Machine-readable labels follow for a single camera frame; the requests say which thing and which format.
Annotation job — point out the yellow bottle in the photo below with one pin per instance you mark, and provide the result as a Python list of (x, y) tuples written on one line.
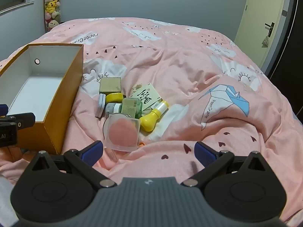
[(150, 120)]

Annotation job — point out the hanging column of plush toys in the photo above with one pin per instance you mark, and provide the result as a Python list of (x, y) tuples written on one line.
[(52, 4)]

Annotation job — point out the grey cloth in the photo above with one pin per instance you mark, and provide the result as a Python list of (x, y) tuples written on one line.
[(5, 194)]

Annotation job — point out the small hanging charm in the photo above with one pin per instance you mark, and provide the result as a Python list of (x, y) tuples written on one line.
[(265, 41)]

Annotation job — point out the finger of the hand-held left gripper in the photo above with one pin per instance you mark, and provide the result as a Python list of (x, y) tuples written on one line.
[(22, 120), (3, 108)]

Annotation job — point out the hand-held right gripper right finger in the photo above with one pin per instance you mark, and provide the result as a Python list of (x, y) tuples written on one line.
[(205, 153)]

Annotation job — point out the cream door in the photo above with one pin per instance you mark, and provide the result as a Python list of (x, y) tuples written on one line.
[(258, 9)]

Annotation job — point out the green bottle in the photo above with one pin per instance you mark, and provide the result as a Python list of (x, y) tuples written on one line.
[(131, 107)]

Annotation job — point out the yellow lid jar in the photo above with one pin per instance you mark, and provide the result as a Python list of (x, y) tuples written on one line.
[(114, 97)]

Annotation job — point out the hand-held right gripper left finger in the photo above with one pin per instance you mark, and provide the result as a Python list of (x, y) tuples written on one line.
[(91, 153)]

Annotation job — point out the grey jar white cap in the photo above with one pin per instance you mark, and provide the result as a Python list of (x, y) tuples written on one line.
[(113, 108)]

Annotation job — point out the white round tin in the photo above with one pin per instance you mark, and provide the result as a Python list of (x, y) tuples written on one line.
[(100, 105)]

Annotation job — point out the small orange object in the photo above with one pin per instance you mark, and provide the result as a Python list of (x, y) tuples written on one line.
[(141, 143)]

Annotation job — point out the orange cardboard box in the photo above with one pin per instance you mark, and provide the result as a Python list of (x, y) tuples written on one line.
[(60, 113)]

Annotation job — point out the small brown box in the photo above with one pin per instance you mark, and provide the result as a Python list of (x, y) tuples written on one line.
[(110, 85)]

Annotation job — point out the clear case pink puff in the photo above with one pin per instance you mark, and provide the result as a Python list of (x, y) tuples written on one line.
[(123, 132)]

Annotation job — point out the pink printed blanket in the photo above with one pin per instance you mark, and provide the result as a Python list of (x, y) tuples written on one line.
[(177, 63)]

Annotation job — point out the dark cabinet panel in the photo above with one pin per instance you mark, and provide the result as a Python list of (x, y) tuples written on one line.
[(290, 63)]

